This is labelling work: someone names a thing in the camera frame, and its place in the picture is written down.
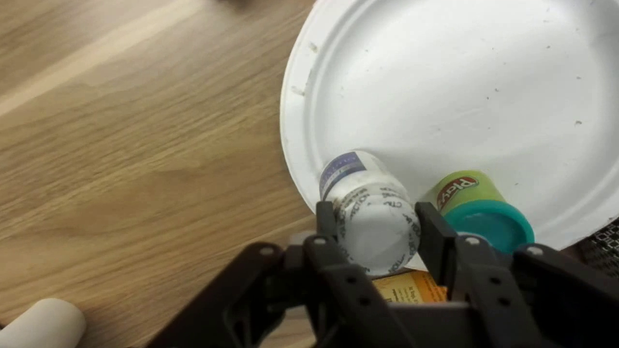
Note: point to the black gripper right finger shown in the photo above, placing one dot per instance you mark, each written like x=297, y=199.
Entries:
x=515, y=290

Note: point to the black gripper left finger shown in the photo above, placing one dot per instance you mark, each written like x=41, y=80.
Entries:
x=322, y=290

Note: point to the teal lid putty tub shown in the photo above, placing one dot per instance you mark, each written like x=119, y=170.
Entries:
x=484, y=215

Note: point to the white bottle purple label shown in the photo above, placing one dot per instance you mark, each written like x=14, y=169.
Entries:
x=378, y=219

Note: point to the white paper plate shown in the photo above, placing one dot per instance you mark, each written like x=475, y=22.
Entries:
x=465, y=83

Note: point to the open yellow cardboard box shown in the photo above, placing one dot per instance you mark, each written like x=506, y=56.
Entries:
x=409, y=288

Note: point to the grey woven basket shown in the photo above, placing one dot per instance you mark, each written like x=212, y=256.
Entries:
x=602, y=248

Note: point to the white round plastic cup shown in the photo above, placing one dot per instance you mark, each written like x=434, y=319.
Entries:
x=41, y=325

